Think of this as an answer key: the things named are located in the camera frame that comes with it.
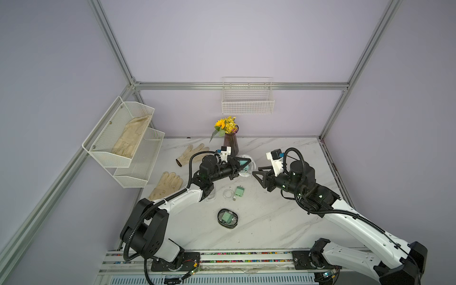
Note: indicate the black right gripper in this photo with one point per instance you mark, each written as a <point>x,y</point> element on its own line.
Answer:
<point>269,178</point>

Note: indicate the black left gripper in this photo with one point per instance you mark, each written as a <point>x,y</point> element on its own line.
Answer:
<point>235,167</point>

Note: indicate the teal wall charger plug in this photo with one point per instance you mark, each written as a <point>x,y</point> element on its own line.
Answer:
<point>244,164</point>

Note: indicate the light green usb charger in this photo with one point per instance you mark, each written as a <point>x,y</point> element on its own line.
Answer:
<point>227,218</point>

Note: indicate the clear pouch with black zipper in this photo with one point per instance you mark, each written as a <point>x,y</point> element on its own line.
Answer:
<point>234,222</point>

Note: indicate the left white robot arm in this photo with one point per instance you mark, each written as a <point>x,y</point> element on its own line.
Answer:
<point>145,230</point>

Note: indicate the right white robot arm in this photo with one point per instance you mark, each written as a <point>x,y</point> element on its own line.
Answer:
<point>390,261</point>

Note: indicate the cream knit work glove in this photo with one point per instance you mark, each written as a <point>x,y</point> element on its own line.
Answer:
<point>184,159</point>

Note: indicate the mint green dual usb charger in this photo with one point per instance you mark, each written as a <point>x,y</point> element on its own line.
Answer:
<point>239,191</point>

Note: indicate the dark ribbed glass vase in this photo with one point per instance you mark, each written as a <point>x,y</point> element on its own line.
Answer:
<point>230,140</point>

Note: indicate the yellow leather work glove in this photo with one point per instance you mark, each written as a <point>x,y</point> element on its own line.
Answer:
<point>168,184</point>

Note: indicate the yellow flower bouquet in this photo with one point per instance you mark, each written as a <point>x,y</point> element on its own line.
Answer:
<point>225,126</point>

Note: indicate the lower white mesh shelf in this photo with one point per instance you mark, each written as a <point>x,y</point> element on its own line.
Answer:
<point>139,172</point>

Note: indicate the white mesh shelf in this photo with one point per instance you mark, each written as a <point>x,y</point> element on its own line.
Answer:
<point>104,141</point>
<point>139,172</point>

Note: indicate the beige glove in shelf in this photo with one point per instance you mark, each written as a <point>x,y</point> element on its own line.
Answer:
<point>131,136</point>

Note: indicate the upper white mesh shelf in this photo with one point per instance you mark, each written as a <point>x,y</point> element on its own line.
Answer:
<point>104,141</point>

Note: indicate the white wire wall basket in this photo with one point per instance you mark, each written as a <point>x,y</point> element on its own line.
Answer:
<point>247,96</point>

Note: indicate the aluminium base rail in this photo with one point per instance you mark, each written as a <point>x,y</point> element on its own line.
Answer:
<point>243,260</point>

